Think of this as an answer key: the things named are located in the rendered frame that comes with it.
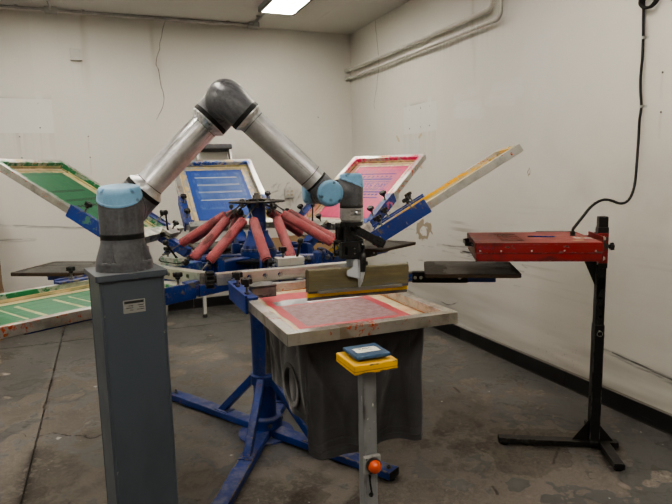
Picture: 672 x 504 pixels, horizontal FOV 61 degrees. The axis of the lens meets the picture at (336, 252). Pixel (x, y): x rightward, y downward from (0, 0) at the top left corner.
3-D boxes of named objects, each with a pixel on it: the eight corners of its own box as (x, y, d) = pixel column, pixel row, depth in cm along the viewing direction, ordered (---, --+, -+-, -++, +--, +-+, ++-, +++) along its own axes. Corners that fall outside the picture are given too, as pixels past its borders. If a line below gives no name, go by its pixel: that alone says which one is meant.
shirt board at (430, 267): (508, 275, 313) (509, 261, 311) (522, 291, 273) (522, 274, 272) (269, 275, 331) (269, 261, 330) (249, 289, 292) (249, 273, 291)
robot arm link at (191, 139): (92, 210, 161) (224, 69, 163) (102, 207, 176) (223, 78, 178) (126, 238, 164) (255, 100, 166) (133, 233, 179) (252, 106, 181)
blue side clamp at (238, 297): (258, 313, 213) (258, 294, 212) (245, 314, 211) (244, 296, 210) (240, 297, 240) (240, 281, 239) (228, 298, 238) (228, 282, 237)
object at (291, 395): (325, 429, 187) (323, 332, 182) (300, 434, 183) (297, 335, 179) (284, 382, 229) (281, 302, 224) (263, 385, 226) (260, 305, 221)
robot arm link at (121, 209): (94, 236, 151) (90, 184, 149) (104, 231, 164) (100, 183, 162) (142, 234, 153) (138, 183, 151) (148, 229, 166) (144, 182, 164)
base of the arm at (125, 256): (101, 275, 149) (98, 237, 148) (91, 267, 162) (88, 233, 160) (159, 269, 157) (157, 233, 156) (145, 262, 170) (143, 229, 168)
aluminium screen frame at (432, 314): (458, 323, 188) (458, 311, 188) (287, 347, 167) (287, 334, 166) (359, 282, 260) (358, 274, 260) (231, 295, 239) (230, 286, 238)
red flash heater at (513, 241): (582, 251, 308) (583, 228, 306) (610, 265, 263) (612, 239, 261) (466, 251, 317) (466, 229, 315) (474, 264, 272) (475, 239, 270)
